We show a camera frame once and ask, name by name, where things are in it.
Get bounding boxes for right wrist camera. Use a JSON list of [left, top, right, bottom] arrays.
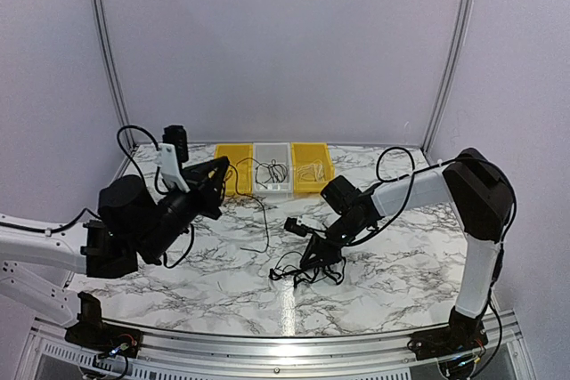
[[283, 217, 322, 237]]

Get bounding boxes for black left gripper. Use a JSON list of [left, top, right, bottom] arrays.
[[142, 158, 230, 263]]

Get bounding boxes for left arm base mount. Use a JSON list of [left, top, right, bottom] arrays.
[[65, 324, 143, 358]]

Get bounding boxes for right yellow bin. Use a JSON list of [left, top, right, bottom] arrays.
[[291, 142, 335, 194]]

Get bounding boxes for black flat strap cable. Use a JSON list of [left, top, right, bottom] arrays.
[[268, 257, 347, 290]]

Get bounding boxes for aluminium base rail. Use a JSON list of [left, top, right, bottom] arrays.
[[14, 311, 535, 379]]

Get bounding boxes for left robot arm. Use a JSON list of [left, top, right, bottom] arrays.
[[1, 157, 230, 349]]

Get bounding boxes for left yellow bin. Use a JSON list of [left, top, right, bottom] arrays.
[[215, 143, 253, 196]]

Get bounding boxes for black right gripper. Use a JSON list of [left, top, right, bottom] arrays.
[[300, 214, 369, 270]]

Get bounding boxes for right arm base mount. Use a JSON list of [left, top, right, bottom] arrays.
[[407, 326, 488, 360]]

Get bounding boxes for white thin cable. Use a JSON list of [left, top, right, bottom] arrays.
[[296, 161, 329, 183]]

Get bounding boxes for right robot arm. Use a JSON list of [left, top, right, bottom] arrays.
[[288, 148, 517, 352]]

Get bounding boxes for white translucent bin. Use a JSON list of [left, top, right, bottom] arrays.
[[252, 142, 293, 197]]

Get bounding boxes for yellow bin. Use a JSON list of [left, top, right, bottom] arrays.
[[215, 143, 253, 196], [291, 142, 335, 194]]

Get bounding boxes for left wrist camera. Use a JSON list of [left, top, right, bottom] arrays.
[[157, 125, 190, 193]]

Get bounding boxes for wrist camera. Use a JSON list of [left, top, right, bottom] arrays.
[[283, 217, 322, 237], [157, 125, 190, 193]]

